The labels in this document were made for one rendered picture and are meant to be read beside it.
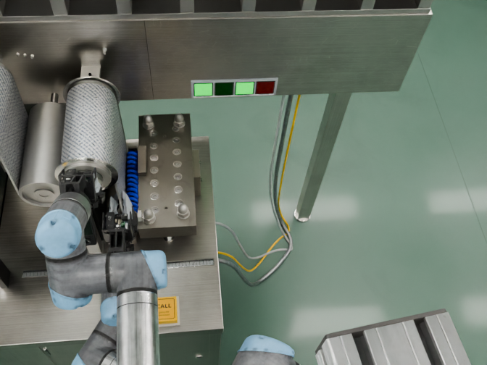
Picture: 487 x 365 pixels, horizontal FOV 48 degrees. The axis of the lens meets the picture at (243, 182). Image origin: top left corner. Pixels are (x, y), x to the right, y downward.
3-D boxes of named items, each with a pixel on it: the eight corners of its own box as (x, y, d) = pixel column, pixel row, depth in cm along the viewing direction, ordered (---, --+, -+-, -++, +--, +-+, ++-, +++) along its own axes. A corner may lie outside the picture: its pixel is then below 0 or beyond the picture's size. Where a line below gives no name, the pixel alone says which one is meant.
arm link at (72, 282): (109, 309, 102) (103, 256, 99) (47, 314, 101) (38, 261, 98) (113, 288, 110) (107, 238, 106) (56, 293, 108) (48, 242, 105)
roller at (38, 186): (25, 208, 142) (11, 184, 132) (35, 129, 155) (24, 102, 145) (73, 206, 143) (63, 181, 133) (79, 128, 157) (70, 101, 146)
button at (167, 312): (151, 325, 150) (151, 322, 147) (151, 300, 153) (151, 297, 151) (177, 323, 150) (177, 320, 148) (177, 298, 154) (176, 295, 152)
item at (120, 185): (123, 217, 153) (114, 182, 137) (125, 148, 165) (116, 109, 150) (125, 217, 153) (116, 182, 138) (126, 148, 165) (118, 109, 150)
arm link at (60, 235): (35, 265, 96) (28, 220, 93) (50, 240, 106) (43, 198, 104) (81, 262, 97) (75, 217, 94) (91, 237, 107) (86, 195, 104)
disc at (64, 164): (44, 182, 133) (70, 152, 124) (45, 180, 133) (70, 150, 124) (101, 197, 142) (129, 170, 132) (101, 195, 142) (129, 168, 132)
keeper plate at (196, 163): (194, 196, 171) (193, 177, 161) (193, 169, 176) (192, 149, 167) (202, 195, 171) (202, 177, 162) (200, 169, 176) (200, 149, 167)
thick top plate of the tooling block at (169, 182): (140, 238, 155) (138, 229, 150) (140, 127, 176) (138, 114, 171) (196, 235, 157) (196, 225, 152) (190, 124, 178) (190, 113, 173)
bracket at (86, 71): (80, 85, 144) (79, 80, 143) (82, 69, 147) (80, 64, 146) (100, 85, 145) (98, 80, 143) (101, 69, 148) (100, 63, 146)
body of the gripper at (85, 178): (98, 166, 120) (88, 183, 108) (101, 203, 122) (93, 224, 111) (61, 167, 119) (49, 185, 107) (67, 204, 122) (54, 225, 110)
